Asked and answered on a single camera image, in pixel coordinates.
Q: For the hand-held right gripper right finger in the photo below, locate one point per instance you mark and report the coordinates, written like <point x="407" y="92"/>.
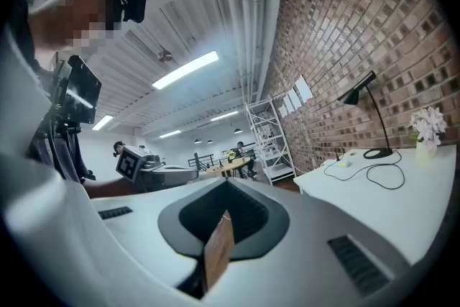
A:
<point x="316" y="237"/>

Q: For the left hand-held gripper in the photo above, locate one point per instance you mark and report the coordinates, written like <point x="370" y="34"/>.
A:
<point x="129" y="163"/>

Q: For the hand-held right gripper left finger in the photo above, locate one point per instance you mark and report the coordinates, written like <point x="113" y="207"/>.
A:
<point x="143" y="226"/>

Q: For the black desk lamp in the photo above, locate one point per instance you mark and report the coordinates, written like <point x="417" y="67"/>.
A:
<point x="350" y="97"/>

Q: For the person's left forearm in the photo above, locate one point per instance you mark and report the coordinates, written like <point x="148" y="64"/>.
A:
<point x="111" y="188"/>

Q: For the black metal railing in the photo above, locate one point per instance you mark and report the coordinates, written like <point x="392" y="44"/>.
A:
<point x="196" y="159"/>

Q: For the ceiling tube light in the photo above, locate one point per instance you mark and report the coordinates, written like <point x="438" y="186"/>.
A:
<point x="224" y="115"/>
<point x="185" y="70"/>
<point x="102" y="122"/>
<point x="170" y="134"/>

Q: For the round wooden table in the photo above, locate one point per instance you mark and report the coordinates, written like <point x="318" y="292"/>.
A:
<point x="230" y="164"/>

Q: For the yellow flowers pot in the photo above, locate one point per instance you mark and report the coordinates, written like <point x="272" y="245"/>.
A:
<point x="230" y="155"/>

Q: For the white metal shelf rack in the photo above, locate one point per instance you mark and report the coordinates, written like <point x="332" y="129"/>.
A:
<point x="269" y="140"/>

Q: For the black chest box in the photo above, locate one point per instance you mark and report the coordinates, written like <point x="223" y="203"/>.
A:
<point x="81" y="90"/>

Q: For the white flowers in pot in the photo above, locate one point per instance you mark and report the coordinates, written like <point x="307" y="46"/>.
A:
<point x="427" y="126"/>

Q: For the person's torso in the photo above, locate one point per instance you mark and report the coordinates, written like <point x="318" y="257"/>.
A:
<point x="18" y="100"/>

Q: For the person's head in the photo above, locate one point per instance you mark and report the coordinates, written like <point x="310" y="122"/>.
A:
<point x="72" y="18"/>

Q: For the black head camera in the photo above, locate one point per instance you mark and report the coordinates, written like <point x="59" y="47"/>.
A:
<point x="134" y="5"/>

